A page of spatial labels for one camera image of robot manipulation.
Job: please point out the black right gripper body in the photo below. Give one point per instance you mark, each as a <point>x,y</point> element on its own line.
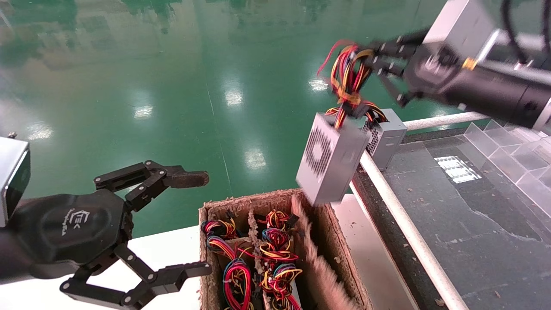
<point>430,71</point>

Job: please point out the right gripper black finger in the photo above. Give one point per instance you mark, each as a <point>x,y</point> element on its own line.
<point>389,47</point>
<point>394,84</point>

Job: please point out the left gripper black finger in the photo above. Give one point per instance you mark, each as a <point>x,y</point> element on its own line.
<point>187,179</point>
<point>172,274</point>

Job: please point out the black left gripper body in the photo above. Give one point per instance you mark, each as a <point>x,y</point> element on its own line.
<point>64,228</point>

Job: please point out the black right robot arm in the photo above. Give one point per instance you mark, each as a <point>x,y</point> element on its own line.
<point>495,92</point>

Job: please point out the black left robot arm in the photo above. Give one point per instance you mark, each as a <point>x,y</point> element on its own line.
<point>10,258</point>

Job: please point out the brown cardboard divider box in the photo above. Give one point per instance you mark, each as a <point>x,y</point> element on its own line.
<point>232,204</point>

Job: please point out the clear acrylic divider rack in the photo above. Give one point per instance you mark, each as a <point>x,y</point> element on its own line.
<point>508,150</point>

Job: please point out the white conveyor side panel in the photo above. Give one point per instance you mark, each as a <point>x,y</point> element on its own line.
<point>366,241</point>

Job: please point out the white conveyor rail pipe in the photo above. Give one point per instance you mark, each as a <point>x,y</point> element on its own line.
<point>439,120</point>
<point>409,228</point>

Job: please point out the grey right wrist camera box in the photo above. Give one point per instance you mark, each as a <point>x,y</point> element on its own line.
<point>465,21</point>

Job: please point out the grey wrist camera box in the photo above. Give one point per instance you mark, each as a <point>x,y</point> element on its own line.
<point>10,172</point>
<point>465,21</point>

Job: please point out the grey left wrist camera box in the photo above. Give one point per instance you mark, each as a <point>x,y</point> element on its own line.
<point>10,172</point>

